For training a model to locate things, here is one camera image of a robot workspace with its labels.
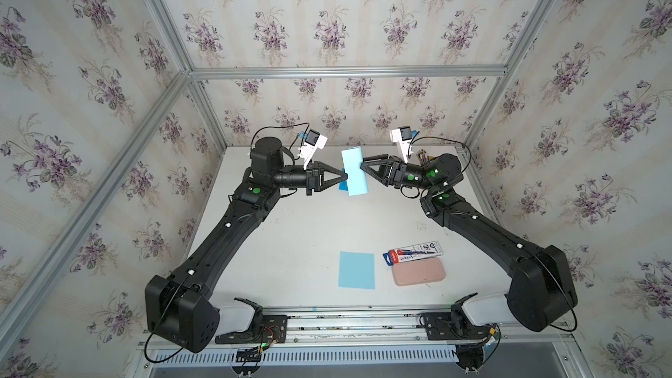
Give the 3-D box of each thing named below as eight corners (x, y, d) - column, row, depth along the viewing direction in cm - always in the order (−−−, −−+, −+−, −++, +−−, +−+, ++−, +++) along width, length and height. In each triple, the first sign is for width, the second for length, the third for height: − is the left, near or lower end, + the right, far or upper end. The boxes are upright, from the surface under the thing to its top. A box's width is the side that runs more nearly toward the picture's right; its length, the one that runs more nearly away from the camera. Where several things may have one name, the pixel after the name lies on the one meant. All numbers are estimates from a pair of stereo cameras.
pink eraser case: (395, 287, 83) (396, 284, 81) (389, 266, 87) (391, 263, 85) (446, 279, 85) (449, 276, 82) (438, 259, 89) (441, 256, 87)
